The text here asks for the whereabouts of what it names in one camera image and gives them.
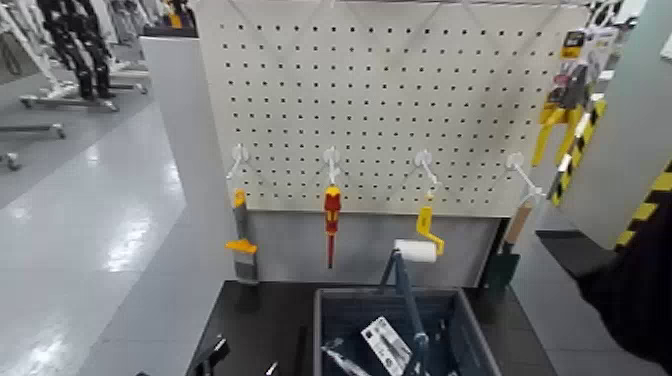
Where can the gray blue plastic crate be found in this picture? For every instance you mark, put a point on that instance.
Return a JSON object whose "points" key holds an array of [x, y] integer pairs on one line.
{"points": [[336, 325]]}

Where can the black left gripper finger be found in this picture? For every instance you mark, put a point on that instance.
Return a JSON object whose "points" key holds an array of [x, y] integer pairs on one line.
{"points": [[210, 359], [271, 369]]}

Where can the white carded tool package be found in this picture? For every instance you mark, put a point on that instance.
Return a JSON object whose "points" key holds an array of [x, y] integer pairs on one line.
{"points": [[386, 344]]}

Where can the gray scraper with yellow guard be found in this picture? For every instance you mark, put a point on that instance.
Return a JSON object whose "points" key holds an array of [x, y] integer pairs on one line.
{"points": [[242, 257]]}

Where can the white perforated pegboard panel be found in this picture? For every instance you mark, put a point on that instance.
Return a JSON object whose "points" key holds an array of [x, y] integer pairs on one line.
{"points": [[378, 76]]}

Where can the white pegboard hook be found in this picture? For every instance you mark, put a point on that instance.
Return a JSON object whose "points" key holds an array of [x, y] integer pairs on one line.
{"points": [[239, 155], [423, 158], [332, 156], [516, 160]]}

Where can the red and yellow screwdriver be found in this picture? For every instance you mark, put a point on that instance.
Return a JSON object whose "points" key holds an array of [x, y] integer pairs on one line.
{"points": [[332, 210]]}

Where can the gray pillar with hazard tape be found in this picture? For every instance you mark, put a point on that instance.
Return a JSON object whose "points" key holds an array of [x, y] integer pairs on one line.
{"points": [[630, 105]]}

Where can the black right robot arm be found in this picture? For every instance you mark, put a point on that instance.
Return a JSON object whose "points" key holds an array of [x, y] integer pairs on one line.
{"points": [[630, 294]]}

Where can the black humanoid robot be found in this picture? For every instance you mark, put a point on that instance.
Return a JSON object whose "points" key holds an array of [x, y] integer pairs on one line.
{"points": [[78, 47]]}

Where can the gray metal stand base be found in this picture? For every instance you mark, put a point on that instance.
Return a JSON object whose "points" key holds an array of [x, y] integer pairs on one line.
{"points": [[31, 129], [68, 102]]}

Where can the white humanoid robot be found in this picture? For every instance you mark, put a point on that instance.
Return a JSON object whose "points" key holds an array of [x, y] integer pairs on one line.
{"points": [[126, 31], [31, 47]]}

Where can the yellow and black machine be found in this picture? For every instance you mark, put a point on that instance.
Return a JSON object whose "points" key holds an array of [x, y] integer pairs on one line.
{"points": [[176, 18]]}

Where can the yellow pliers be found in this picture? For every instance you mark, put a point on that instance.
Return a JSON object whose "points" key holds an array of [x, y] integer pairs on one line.
{"points": [[569, 89]]}

